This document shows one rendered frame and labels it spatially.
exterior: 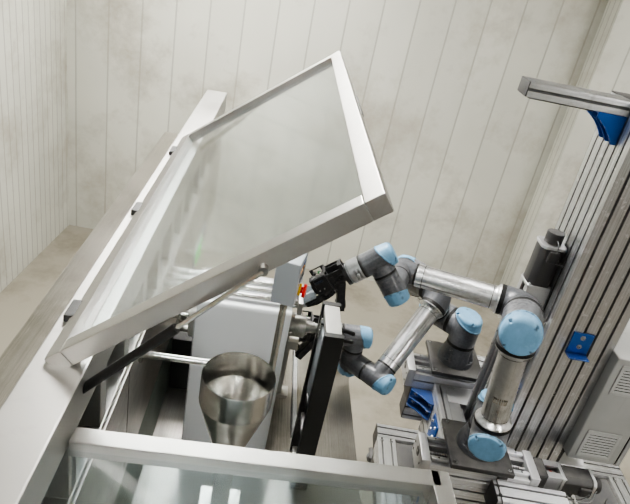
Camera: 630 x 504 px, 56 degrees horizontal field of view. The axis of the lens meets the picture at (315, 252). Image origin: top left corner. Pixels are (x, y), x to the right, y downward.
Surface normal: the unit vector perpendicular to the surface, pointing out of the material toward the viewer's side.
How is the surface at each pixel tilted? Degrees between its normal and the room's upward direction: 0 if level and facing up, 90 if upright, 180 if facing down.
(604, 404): 90
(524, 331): 82
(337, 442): 0
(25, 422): 0
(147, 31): 90
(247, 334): 90
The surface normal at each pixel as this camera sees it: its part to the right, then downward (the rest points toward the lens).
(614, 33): -0.05, 0.46
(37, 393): 0.18, -0.87
